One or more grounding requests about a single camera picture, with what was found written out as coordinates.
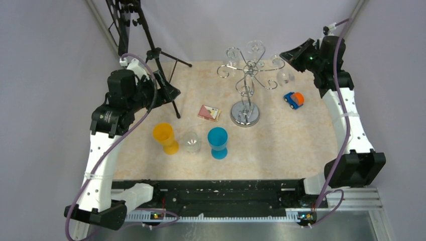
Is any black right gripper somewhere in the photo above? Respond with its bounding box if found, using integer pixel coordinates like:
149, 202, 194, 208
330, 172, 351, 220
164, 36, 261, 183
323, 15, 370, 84
280, 39, 324, 74

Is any clear small wine glass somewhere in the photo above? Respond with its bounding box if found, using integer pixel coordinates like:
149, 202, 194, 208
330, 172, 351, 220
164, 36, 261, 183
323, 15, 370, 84
271, 55, 295, 87

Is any yellow wine glass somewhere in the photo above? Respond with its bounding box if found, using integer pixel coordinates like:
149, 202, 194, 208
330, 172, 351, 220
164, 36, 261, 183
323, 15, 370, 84
152, 123, 179, 155

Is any clear patterned wine glass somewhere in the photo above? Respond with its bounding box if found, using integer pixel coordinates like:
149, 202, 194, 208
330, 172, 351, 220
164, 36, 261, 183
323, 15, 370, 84
183, 132, 201, 154

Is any blue wine glass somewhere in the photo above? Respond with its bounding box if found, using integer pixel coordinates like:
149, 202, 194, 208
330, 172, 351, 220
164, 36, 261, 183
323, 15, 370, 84
207, 127, 228, 160

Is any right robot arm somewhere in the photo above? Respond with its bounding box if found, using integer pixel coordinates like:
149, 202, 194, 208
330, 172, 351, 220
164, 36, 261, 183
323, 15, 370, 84
279, 36, 386, 207

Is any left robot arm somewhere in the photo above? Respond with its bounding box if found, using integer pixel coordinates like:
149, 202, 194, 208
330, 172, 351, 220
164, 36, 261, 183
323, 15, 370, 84
64, 54, 180, 230

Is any clear tall stemmed glass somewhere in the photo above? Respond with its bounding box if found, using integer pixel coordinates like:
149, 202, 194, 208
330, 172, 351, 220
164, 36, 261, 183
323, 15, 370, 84
246, 40, 265, 68

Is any chrome wine glass rack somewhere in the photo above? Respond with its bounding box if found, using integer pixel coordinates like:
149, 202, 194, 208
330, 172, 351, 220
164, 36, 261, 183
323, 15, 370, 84
217, 47, 278, 128

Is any black tripod stand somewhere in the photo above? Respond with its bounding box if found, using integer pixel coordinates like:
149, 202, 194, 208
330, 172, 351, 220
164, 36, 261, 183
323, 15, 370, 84
128, 0, 193, 119

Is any playing card box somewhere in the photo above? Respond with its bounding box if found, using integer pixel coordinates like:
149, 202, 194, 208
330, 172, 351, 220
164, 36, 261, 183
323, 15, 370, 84
198, 105, 222, 122

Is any blue orange toy car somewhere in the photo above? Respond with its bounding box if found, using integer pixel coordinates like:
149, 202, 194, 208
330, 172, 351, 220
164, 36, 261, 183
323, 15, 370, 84
283, 92, 304, 109

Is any black perforated plate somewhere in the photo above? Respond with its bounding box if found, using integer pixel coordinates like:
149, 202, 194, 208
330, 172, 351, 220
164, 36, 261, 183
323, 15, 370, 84
105, 0, 131, 56

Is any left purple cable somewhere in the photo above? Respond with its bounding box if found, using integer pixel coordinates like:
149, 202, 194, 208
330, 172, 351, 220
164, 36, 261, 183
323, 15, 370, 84
64, 53, 159, 241

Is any purple cable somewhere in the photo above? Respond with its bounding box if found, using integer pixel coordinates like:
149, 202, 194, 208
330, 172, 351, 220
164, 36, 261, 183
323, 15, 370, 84
64, 53, 159, 241
312, 18, 352, 213

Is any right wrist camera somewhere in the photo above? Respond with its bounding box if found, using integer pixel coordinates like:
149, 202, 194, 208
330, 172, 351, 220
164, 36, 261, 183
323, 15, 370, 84
323, 23, 337, 37

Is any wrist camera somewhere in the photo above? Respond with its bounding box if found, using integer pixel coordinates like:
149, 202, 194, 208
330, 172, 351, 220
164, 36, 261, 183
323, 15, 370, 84
323, 23, 337, 37
119, 58, 150, 79

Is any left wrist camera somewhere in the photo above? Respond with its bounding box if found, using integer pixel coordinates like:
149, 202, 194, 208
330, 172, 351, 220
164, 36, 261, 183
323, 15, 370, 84
119, 58, 150, 79

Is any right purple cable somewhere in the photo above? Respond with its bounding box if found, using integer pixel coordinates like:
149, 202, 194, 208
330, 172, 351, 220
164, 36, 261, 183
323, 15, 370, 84
312, 18, 352, 213

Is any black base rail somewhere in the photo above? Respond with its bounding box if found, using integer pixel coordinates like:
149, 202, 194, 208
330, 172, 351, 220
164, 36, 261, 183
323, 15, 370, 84
112, 179, 305, 218

